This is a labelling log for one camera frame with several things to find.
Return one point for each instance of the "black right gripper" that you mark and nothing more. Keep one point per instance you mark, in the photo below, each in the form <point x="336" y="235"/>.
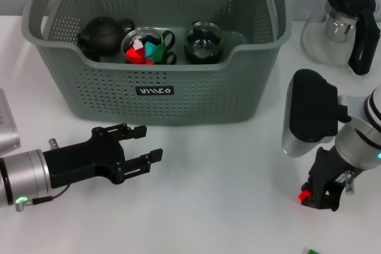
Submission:
<point x="326" y="167"/>

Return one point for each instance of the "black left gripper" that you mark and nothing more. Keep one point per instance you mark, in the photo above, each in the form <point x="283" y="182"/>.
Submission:
<point x="83" y="160"/>

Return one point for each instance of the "green brick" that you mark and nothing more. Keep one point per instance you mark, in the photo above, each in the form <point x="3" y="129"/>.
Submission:
<point x="160" y="54"/>
<point x="312" y="251"/>

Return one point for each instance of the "teal square brick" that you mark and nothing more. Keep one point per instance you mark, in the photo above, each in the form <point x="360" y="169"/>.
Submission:
<point x="151" y="49"/>

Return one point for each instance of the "grey perforated storage basket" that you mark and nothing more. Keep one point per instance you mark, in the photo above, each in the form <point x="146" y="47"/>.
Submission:
<point x="178" y="102"/>

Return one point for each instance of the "silver right connector plug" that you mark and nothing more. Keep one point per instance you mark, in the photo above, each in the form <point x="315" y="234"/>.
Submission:
<point x="349" y="181"/>

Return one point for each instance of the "silver connector plug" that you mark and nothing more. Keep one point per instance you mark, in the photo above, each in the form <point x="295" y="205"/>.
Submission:
<point x="349" y="181"/>
<point x="53" y="143"/>

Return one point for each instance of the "silver left connector plug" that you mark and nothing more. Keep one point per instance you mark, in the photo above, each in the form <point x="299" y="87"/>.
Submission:
<point x="53" y="143"/>

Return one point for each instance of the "small black clay cup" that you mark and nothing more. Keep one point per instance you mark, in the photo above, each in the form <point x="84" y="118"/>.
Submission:
<point x="93" y="55"/>

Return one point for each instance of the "black clay teapot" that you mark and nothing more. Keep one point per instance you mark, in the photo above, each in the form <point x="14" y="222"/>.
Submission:
<point x="102" y="35"/>

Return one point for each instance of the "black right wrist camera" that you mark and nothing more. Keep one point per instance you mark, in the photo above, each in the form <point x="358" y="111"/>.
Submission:
<point x="312" y="111"/>

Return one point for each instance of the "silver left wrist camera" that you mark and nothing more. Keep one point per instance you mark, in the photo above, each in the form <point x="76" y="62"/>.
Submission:
<point x="7" y="129"/>

